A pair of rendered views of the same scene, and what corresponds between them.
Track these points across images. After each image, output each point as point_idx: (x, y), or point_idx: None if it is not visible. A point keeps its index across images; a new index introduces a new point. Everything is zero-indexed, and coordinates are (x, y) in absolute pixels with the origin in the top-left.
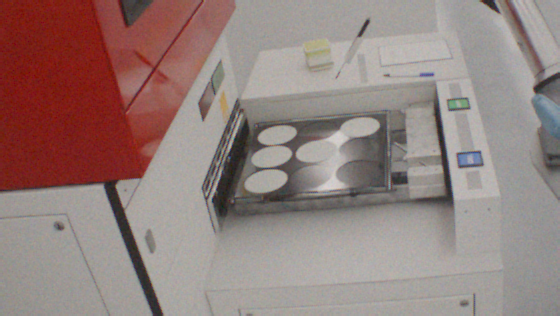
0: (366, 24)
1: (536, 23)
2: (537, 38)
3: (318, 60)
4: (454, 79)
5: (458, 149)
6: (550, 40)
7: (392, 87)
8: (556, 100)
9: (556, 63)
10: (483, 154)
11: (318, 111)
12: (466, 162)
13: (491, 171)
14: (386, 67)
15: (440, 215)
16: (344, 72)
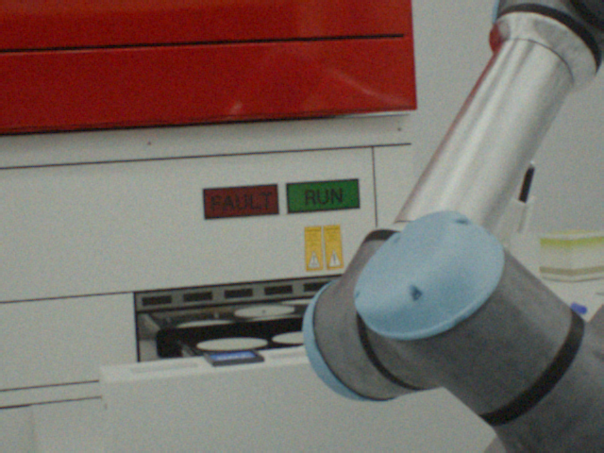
0: (525, 176)
1: (448, 139)
2: (426, 168)
3: (552, 259)
4: None
5: (275, 353)
6: (436, 176)
7: None
8: (329, 287)
9: (399, 221)
10: (258, 363)
11: None
12: (220, 357)
13: (193, 371)
14: (598, 296)
15: None
16: (555, 287)
